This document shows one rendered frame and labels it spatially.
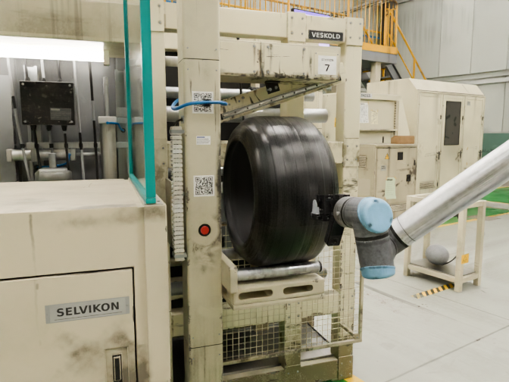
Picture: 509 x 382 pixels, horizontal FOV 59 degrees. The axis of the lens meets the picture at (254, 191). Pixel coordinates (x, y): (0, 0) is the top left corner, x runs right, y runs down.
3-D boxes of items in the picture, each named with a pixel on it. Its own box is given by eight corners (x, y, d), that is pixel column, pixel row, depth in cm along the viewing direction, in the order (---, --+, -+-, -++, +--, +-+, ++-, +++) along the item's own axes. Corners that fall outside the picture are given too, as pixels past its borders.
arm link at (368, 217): (368, 239, 113) (361, 201, 113) (343, 235, 125) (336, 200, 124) (398, 230, 116) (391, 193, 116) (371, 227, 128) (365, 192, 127)
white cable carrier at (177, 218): (174, 261, 159) (171, 126, 153) (173, 258, 164) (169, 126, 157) (187, 260, 160) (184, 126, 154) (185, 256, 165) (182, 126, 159)
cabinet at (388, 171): (373, 237, 606) (376, 145, 590) (342, 229, 654) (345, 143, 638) (416, 229, 656) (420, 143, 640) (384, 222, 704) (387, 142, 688)
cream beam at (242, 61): (207, 75, 179) (207, 37, 177) (195, 82, 203) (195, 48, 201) (341, 80, 198) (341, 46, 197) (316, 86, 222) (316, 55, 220)
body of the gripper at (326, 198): (336, 193, 143) (356, 194, 132) (337, 220, 143) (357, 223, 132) (314, 194, 141) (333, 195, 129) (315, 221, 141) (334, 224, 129)
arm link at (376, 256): (400, 268, 125) (392, 226, 124) (395, 282, 115) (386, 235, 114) (366, 270, 129) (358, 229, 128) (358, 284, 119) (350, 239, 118)
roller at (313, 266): (229, 273, 163) (232, 284, 160) (232, 267, 159) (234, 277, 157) (316, 264, 174) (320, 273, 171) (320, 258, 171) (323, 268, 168)
